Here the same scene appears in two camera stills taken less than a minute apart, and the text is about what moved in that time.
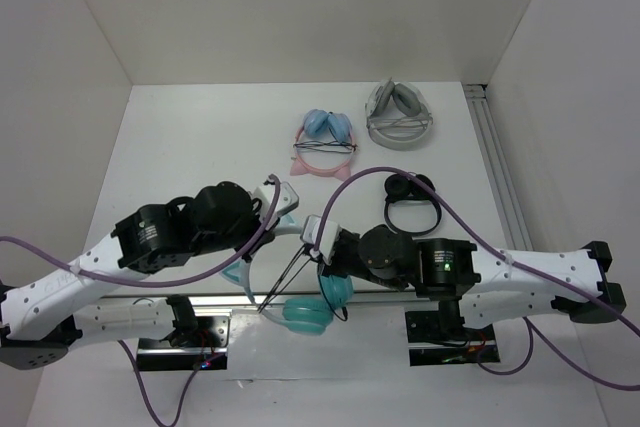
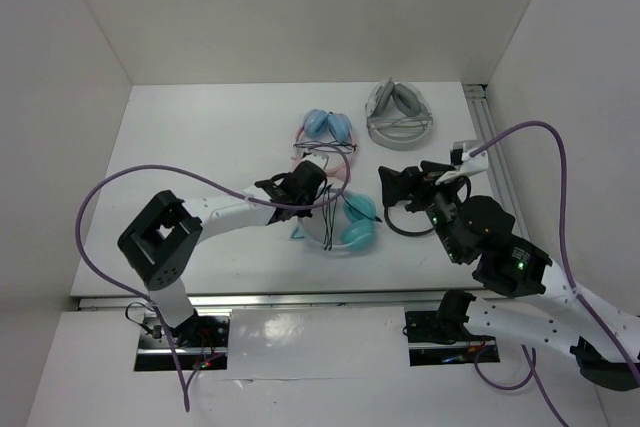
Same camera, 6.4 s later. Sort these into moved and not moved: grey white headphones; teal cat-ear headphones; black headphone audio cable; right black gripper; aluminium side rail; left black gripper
Moved: black headphone audio cable; left black gripper; teal cat-ear headphones; right black gripper
Not moved: grey white headphones; aluminium side rail
